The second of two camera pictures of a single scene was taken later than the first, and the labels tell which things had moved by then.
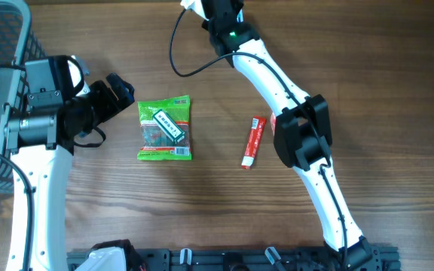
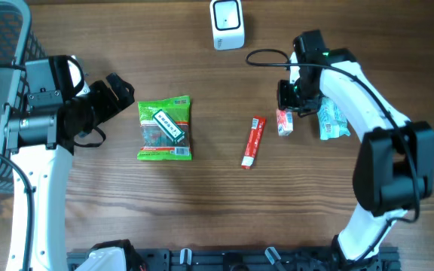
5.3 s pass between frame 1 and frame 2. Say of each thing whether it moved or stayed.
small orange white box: moved
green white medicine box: stayed
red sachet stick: stayed
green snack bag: stayed
